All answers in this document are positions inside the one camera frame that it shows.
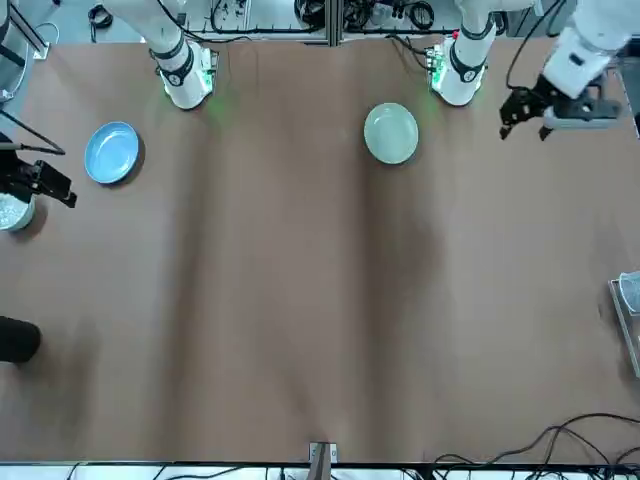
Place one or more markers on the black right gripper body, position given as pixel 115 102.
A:
pixel 20 180

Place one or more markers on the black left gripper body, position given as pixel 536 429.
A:
pixel 537 97

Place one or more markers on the blue plate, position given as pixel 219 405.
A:
pixel 111 152

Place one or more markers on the pale green plate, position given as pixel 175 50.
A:
pixel 391 132

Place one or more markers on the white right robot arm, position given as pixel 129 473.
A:
pixel 180 65

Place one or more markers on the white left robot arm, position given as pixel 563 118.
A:
pixel 467 55

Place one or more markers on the white textured cup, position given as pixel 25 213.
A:
pixel 15 215

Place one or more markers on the aluminium profile bar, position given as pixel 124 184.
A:
pixel 30 40

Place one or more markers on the black vase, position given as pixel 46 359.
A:
pixel 17 340

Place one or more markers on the aluminium frame post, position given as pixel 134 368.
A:
pixel 332 22

